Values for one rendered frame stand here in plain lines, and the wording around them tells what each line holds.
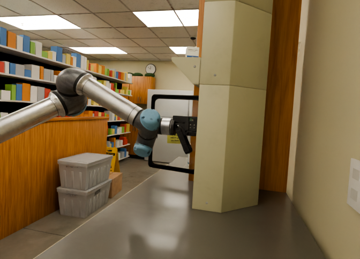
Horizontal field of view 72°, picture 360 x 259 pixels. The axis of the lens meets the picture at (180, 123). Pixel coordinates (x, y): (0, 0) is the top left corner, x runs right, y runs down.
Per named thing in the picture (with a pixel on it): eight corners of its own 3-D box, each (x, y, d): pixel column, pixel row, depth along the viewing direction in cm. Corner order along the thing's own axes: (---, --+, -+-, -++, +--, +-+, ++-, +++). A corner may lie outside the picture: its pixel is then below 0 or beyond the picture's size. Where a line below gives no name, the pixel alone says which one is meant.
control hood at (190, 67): (209, 91, 123) (210, 71, 122) (199, 84, 91) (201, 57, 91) (187, 90, 125) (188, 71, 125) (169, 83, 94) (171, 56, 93)
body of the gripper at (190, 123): (199, 117, 102) (171, 115, 105) (197, 138, 102) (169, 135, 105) (201, 117, 109) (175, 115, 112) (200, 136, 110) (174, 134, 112)
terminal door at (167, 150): (200, 175, 124) (205, 95, 122) (148, 167, 136) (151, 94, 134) (201, 175, 125) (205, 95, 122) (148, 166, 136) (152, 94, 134)
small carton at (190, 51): (196, 64, 106) (197, 50, 105) (198, 62, 101) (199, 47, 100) (185, 63, 105) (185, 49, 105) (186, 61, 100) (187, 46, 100)
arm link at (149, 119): (68, 51, 101) (168, 111, 94) (70, 72, 109) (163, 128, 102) (44, 64, 94) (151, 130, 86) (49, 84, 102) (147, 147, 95)
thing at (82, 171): (113, 178, 337) (114, 154, 335) (86, 192, 278) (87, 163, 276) (86, 175, 347) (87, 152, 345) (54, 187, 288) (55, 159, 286)
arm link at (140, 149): (133, 140, 95) (142, 119, 102) (130, 155, 103) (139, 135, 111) (152, 146, 95) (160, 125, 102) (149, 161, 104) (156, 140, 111)
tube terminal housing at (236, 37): (255, 191, 119) (267, 29, 115) (260, 219, 88) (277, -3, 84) (203, 185, 125) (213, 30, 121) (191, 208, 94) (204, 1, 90)
